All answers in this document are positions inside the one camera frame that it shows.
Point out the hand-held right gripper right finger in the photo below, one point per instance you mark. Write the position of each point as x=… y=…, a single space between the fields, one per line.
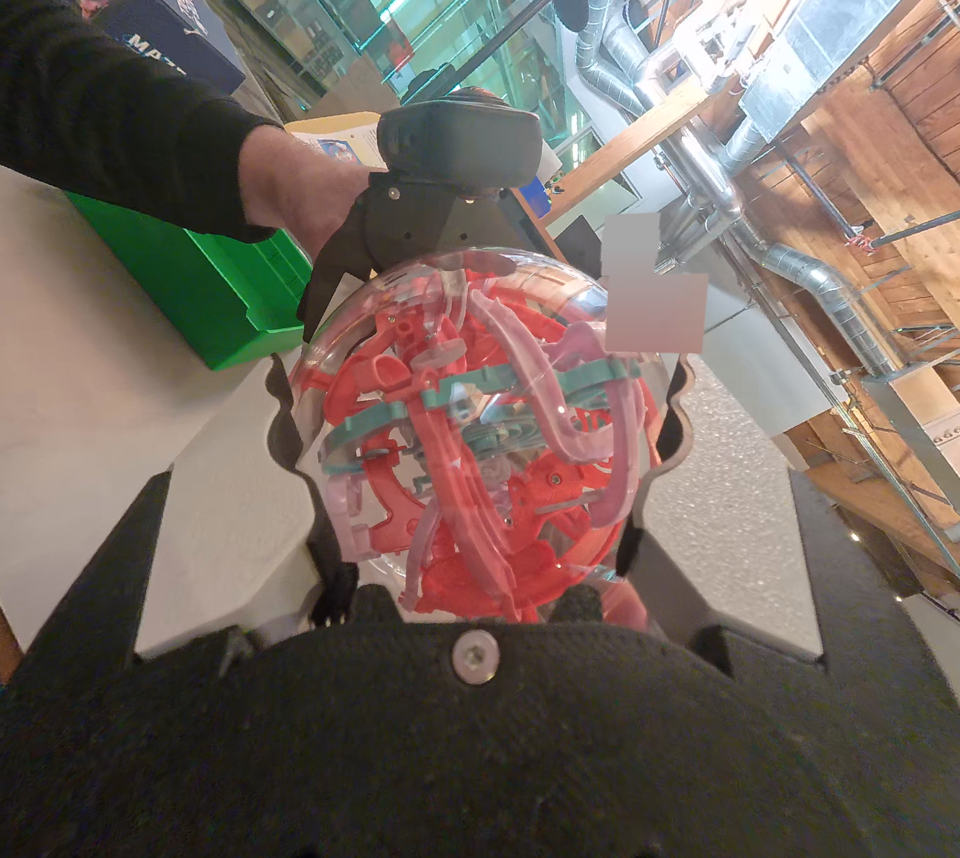
x=727 y=543

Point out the clear red maze ball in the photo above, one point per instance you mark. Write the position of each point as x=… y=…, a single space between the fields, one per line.
x=480 y=438

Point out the person's left hand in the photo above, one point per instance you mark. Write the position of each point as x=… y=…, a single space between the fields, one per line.
x=300 y=183

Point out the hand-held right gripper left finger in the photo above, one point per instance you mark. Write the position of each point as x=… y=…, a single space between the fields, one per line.
x=225 y=543

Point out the silver ventilation duct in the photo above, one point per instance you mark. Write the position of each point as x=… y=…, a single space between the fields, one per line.
x=600 y=48
x=825 y=280

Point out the blue bin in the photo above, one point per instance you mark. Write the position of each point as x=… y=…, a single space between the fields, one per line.
x=536 y=198

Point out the rectangular metal air duct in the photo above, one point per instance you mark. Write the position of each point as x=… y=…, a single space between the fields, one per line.
x=847 y=10

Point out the person's left forearm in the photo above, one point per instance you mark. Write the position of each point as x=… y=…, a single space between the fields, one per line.
x=112 y=100

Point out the green box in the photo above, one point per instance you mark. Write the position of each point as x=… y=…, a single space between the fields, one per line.
x=202 y=295

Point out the instruction sign board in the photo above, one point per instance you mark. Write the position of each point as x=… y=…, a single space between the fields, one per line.
x=337 y=145

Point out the dark blue cardboard box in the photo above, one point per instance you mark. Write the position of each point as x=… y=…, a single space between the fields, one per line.
x=172 y=25

